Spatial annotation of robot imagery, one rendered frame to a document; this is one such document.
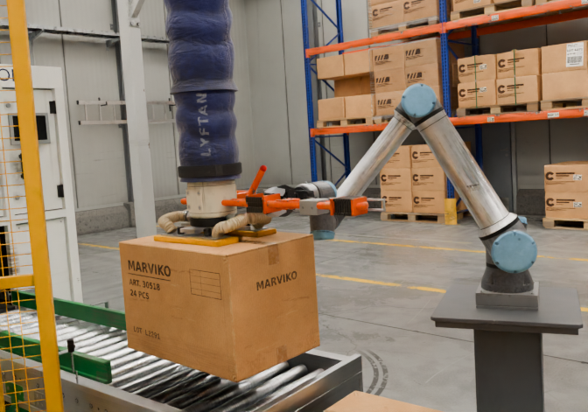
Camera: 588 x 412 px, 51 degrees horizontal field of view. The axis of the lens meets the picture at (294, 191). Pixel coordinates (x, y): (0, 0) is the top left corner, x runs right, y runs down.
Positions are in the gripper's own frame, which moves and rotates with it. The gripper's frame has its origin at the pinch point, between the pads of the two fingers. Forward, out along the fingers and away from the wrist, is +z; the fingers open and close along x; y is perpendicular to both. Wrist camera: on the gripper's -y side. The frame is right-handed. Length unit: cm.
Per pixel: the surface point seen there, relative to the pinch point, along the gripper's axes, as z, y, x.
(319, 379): -7, -11, -60
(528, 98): -723, 148, 58
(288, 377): -17, 11, -67
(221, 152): 2.9, 17.4, 17.5
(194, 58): 9, 21, 49
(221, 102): 1.2, 17.3, 34.4
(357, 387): -30, -11, -71
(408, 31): -726, 327, 176
